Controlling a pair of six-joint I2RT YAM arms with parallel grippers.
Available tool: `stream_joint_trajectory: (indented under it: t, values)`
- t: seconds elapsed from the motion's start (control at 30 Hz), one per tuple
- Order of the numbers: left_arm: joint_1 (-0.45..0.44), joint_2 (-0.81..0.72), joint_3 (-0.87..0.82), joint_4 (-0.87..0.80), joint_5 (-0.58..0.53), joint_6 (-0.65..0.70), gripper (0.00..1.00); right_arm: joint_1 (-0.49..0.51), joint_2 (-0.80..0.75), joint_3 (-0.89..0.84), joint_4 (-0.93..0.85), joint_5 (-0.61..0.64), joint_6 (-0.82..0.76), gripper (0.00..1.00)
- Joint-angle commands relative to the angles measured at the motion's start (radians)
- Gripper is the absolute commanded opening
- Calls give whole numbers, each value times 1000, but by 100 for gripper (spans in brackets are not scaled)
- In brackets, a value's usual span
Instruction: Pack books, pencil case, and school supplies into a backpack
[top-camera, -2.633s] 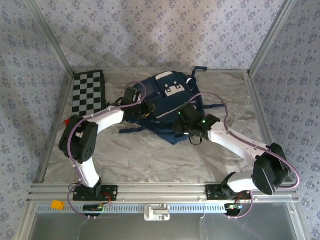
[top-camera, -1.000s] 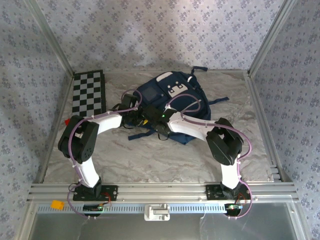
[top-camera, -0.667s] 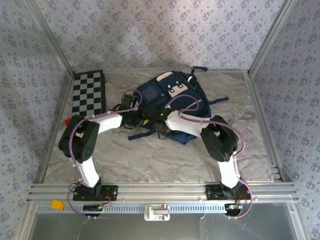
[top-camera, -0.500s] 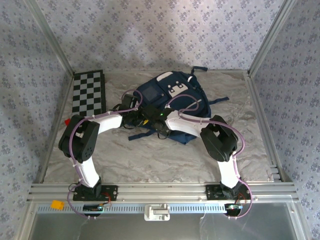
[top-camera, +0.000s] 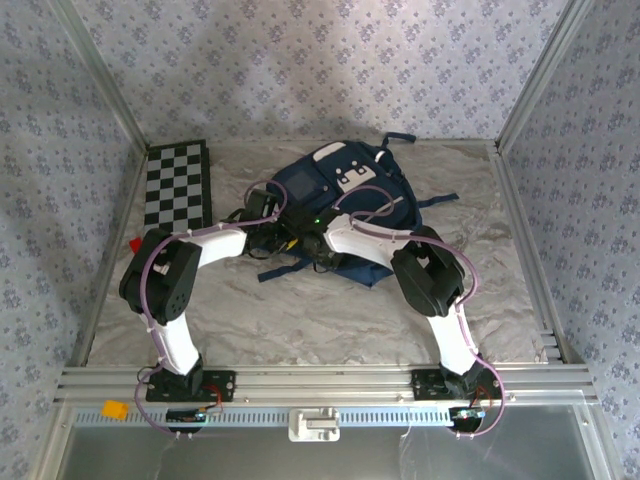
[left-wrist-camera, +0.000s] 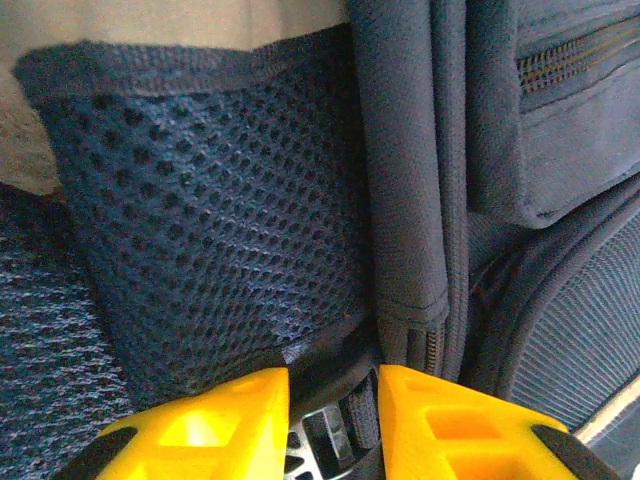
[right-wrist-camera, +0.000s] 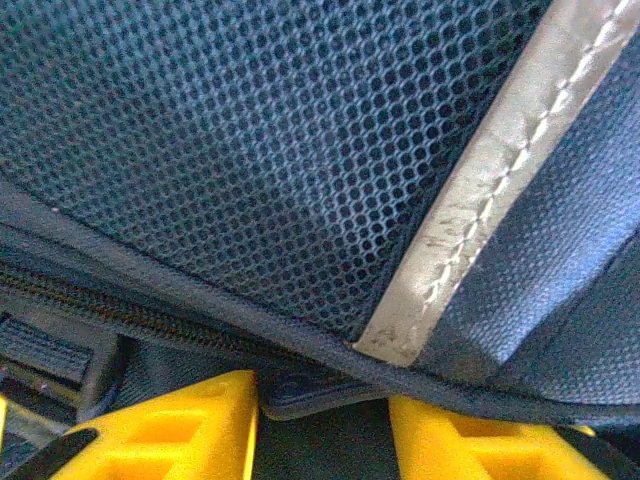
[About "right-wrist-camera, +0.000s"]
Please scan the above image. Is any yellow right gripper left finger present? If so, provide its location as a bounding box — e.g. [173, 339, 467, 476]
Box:
[0, 369, 260, 480]

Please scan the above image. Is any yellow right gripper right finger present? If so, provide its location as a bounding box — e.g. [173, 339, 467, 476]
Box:
[387, 393, 614, 480]

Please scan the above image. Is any navy blue backpack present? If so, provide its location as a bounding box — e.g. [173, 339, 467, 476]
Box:
[0, 0, 640, 480]

